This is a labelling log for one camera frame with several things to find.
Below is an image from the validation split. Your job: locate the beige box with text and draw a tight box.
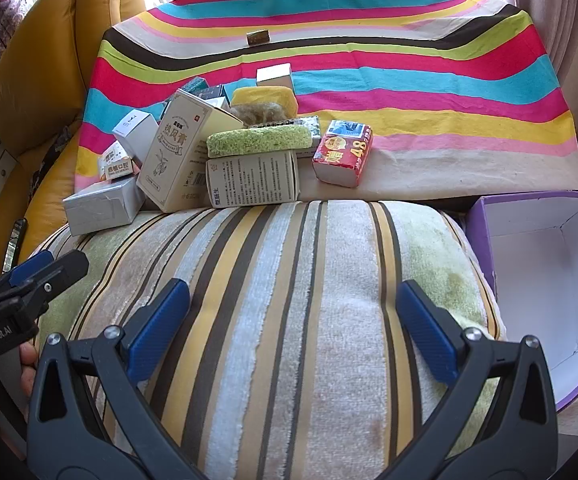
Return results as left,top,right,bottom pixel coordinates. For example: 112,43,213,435
205,150,300,209

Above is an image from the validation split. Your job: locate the green sponge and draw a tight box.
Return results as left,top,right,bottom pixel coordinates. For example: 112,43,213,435
205,124,314,159

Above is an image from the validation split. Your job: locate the purple cardboard box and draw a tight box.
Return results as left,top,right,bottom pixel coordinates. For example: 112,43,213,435
464,191,578,413

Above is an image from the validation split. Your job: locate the tall beige box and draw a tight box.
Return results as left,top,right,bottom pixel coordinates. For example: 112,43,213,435
136,88,244,213

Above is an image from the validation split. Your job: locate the yellow sofa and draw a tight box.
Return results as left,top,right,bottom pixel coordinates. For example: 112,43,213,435
0,0,150,261

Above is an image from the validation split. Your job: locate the silver white box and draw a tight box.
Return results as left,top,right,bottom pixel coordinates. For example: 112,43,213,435
256,64,294,92

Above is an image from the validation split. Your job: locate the yellow sponge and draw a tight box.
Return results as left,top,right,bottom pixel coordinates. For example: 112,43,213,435
231,86,300,117

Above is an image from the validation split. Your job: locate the plain white box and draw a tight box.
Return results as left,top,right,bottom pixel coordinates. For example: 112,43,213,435
113,110,162,156

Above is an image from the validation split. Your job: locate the striped towel cushion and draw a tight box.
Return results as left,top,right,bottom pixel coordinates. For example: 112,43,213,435
16,199,507,480

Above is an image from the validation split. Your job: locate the silver grey box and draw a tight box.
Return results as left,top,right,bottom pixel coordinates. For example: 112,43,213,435
63,177,144,237

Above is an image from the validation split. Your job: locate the person's left hand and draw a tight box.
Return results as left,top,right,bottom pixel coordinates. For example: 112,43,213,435
0,341,40,423

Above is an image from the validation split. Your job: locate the fibrous scouring pad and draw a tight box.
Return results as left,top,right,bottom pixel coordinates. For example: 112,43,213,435
229,101,290,126

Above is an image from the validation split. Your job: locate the colourful striped cloth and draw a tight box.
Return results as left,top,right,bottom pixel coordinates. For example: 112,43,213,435
61,0,578,211

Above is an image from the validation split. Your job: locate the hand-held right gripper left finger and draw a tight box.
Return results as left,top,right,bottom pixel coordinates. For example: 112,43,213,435
26,278,204,480

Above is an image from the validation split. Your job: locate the red printed paper pack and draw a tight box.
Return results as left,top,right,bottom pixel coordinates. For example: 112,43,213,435
312,120,374,188

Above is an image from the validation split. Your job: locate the dark patterned cloth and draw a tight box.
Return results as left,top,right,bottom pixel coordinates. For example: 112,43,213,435
29,120,82,196

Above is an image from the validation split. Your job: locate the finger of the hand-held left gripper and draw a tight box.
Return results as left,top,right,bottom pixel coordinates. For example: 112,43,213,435
0,251,90,322
8,251,54,287

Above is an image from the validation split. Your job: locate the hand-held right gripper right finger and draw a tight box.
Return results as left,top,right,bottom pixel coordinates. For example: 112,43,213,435
397,280,576,480

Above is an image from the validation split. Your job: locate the white box with gold print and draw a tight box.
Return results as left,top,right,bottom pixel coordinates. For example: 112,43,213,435
98,141,142,182

